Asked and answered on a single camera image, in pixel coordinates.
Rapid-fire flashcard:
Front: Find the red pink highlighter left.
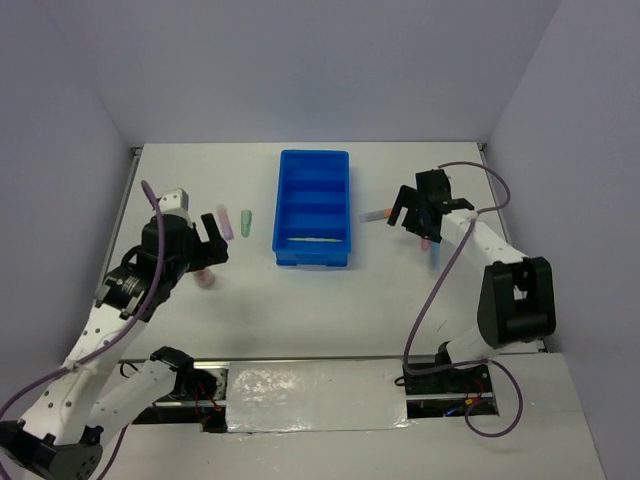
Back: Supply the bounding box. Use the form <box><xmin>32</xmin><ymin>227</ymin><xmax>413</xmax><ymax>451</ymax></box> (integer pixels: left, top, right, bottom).
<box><xmin>193</xmin><ymin>268</ymin><xmax>216</xmax><ymax>289</ymax></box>

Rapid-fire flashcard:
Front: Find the blue cap clear highlighter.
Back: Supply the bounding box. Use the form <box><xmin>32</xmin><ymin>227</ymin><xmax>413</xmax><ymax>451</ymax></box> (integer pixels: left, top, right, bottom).
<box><xmin>429</xmin><ymin>242</ymin><xmax>440</xmax><ymax>273</ymax></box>

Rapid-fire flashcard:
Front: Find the green highlighter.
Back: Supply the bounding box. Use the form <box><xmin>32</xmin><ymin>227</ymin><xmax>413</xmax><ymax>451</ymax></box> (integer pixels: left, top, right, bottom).
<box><xmin>240</xmin><ymin>209</ymin><xmax>252</xmax><ymax>238</ymax></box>

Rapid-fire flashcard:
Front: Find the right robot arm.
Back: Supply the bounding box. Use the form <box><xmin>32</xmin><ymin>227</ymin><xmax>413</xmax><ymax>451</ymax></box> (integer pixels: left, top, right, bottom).
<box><xmin>387</xmin><ymin>167</ymin><xmax>556</xmax><ymax>391</ymax></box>

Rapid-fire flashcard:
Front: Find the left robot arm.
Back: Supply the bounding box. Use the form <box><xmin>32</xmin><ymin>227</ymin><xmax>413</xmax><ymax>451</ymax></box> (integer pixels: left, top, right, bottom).
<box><xmin>1</xmin><ymin>213</ymin><xmax>228</xmax><ymax>479</ymax></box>

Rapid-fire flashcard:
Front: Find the blue compartment tray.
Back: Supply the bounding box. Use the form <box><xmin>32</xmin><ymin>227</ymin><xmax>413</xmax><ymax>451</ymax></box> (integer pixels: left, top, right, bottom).
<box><xmin>272</xmin><ymin>149</ymin><xmax>351</xmax><ymax>268</ymax></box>

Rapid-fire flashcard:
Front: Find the orange cap grey highlighter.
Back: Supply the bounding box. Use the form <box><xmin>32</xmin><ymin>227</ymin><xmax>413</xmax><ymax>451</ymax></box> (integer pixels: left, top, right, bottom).
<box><xmin>359</xmin><ymin>209</ymin><xmax>391</xmax><ymax>223</ymax></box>

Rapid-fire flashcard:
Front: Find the purple pink highlighter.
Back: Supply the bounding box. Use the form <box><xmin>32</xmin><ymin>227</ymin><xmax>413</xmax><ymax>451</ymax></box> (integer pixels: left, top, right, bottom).
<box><xmin>216</xmin><ymin>204</ymin><xmax>234</xmax><ymax>240</ymax></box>

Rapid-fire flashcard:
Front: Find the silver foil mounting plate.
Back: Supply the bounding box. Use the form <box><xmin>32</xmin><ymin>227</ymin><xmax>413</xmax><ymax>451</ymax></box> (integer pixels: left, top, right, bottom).
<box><xmin>134</xmin><ymin>359</ymin><xmax>499</xmax><ymax>434</ymax></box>

